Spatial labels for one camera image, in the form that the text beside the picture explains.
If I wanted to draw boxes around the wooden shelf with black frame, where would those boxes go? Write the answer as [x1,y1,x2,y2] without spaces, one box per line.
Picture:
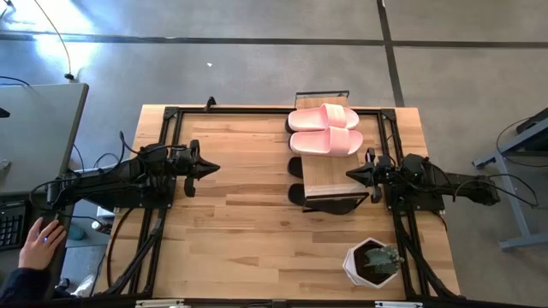
[293,90,371,214]

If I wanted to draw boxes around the small plastic bottle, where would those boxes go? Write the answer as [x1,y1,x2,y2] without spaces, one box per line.
[91,219,114,235]

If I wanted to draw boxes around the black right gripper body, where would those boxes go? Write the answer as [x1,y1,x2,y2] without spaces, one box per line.
[366,147,403,204]

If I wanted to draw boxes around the pink slide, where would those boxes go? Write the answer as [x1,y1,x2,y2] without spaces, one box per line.
[287,103,360,133]
[289,125,365,158]

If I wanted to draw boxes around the black keyboard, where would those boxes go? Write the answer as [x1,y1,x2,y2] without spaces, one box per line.
[0,200,28,252]

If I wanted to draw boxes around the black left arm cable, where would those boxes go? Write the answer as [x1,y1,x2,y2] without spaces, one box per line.
[117,130,189,157]

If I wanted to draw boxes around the grey desk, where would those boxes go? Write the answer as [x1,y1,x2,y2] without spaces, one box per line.
[0,83,90,300]

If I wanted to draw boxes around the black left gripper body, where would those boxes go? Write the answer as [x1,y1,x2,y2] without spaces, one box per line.
[167,139,201,198]

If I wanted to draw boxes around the teal round object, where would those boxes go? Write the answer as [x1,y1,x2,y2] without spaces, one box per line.
[68,223,88,242]

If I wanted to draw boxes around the silver bracket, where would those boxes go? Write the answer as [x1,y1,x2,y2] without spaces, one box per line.
[134,299,192,308]
[374,300,424,308]

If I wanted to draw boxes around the black aluminium table frame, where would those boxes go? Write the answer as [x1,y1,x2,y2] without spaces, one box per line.
[102,106,462,300]

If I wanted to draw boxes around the green succulent plant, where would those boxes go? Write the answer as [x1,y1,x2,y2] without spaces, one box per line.
[364,244,405,276]

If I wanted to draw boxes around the grey metal stand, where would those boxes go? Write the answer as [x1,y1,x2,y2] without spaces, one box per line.
[472,106,548,252]

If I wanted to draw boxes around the person's hand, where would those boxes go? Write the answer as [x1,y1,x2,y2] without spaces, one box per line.
[17,216,68,272]

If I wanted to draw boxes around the white hexagonal plant pot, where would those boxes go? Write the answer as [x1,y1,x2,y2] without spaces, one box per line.
[342,237,399,290]

